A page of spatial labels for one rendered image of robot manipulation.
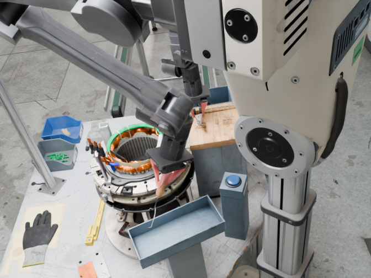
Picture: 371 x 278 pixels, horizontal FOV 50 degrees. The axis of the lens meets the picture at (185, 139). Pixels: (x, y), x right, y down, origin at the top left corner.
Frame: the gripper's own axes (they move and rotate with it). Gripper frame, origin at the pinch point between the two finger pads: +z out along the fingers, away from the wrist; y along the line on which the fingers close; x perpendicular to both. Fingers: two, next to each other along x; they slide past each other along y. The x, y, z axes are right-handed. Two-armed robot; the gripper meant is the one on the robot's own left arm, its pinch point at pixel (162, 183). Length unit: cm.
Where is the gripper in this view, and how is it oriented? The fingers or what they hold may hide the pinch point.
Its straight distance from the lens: 100.0
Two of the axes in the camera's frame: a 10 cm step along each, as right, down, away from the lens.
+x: 6.1, 5.5, -5.7
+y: -7.5, 1.7, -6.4
